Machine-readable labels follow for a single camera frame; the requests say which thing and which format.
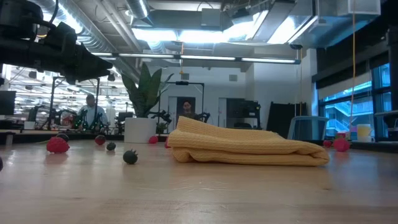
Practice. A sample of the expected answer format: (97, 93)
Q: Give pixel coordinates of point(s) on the small white box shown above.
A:
(29, 125)

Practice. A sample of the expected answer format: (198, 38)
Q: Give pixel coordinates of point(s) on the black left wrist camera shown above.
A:
(60, 37)

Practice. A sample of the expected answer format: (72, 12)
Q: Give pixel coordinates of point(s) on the black cabinet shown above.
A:
(244, 112)

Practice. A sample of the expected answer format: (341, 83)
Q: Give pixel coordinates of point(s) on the small red berry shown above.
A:
(327, 143)

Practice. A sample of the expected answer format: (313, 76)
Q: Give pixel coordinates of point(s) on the long ceiling light bar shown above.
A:
(205, 58)

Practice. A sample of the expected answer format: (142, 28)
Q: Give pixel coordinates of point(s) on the black computer monitor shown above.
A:
(7, 102)

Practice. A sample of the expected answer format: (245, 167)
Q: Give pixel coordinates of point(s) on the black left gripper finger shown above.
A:
(87, 74)
(91, 60)

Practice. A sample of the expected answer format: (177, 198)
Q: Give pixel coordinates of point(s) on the person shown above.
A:
(187, 107)
(91, 113)

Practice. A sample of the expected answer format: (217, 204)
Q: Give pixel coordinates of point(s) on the green plant in white pot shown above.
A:
(140, 130)

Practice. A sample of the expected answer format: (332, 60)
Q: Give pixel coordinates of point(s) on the yellow cup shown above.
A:
(363, 133)

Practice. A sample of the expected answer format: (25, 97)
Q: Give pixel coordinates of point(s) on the dark red berry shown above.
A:
(100, 139)

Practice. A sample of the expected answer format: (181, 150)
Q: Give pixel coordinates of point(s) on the black lab robot arm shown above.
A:
(203, 116)
(163, 115)

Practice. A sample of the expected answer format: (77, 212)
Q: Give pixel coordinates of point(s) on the red strawberry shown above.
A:
(166, 143)
(341, 145)

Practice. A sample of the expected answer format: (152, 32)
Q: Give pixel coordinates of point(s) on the dark blackberry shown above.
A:
(63, 136)
(130, 156)
(111, 146)

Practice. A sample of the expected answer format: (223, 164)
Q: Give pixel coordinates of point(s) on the white-framed office chair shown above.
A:
(308, 129)

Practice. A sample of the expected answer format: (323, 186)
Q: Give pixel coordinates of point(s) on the black aluminium table frame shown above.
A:
(31, 138)

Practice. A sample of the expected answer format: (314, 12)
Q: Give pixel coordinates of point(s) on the black robot rig frame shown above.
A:
(97, 93)
(182, 83)

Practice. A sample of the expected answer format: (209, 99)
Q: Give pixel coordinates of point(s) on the small red box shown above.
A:
(341, 135)

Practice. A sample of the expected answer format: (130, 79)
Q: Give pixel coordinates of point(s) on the folded yellow cloth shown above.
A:
(248, 146)

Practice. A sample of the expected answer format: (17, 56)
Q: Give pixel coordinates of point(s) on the black panel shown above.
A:
(280, 119)

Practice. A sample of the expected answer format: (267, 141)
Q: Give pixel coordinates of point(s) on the red raspberry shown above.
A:
(57, 145)
(153, 139)

